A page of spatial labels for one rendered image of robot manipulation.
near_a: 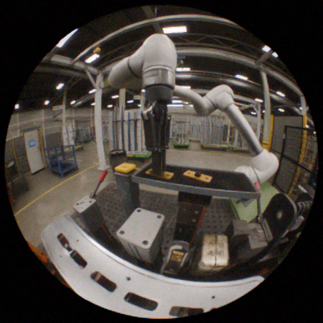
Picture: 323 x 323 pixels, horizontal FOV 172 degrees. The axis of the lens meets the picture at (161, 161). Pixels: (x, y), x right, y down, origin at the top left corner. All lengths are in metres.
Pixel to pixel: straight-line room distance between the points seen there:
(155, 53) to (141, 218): 0.40
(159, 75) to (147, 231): 0.34
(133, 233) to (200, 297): 0.23
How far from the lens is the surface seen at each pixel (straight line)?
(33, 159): 6.33
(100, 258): 0.35
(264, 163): 0.79
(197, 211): 0.35
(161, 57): 0.30
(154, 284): 0.30
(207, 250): 0.25
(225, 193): 0.27
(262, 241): 0.34
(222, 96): 0.77
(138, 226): 0.24
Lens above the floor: 1.30
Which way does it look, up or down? 19 degrees down
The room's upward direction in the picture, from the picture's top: straight up
